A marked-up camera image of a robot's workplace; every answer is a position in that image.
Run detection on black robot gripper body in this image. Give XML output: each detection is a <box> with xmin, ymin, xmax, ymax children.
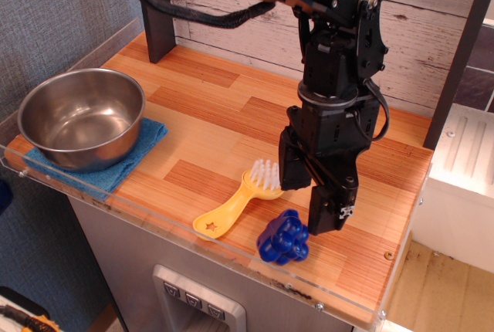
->
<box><xmin>287</xmin><ymin>96</ymin><xmax>379</xmax><ymax>191</ymax></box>

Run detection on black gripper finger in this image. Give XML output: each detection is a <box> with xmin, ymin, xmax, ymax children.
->
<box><xmin>308</xmin><ymin>185</ymin><xmax>356</xmax><ymax>235</ymax></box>
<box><xmin>279</xmin><ymin>126</ymin><xmax>311</xmax><ymax>191</ymax></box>

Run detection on blue toy grapes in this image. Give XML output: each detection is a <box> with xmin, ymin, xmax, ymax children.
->
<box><xmin>256</xmin><ymin>209</ymin><xmax>310</xmax><ymax>266</ymax></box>

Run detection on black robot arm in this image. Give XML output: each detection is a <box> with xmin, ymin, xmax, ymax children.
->
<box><xmin>262</xmin><ymin>0</ymin><xmax>389</xmax><ymax>235</ymax></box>

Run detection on yellow brush with white bristles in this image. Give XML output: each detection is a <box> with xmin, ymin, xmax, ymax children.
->
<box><xmin>192</xmin><ymin>158</ymin><xmax>283</xmax><ymax>240</ymax></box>

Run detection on grey dispenser panel with buttons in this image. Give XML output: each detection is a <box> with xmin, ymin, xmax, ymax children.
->
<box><xmin>152</xmin><ymin>264</ymin><xmax>247</xmax><ymax>331</ymax></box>

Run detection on blue folded cloth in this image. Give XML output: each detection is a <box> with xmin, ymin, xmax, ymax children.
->
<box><xmin>23</xmin><ymin>117</ymin><xmax>168</xmax><ymax>201</ymax></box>

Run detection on stainless steel bowl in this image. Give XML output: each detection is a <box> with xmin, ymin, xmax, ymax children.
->
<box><xmin>18</xmin><ymin>68</ymin><xmax>146</xmax><ymax>172</ymax></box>

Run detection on yellow object bottom left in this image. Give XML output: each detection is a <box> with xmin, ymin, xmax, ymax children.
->
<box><xmin>21</xmin><ymin>315</ymin><xmax>60</xmax><ymax>332</ymax></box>

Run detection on dark vertical post left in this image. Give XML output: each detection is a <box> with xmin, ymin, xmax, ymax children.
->
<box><xmin>141</xmin><ymin>0</ymin><xmax>176</xmax><ymax>63</ymax></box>

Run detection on dark vertical post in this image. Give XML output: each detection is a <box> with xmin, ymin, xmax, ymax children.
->
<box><xmin>423</xmin><ymin>0</ymin><xmax>491</xmax><ymax>150</ymax></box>
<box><xmin>141</xmin><ymin>0</ymin><xmax>176</xmax><ymax>63</ymax></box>

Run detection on dark vertical post right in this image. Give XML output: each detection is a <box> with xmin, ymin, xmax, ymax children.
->
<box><xmin>423</xmin><ymin>0</ymin><xmax>491</xmax><ymax>150</ymax></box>

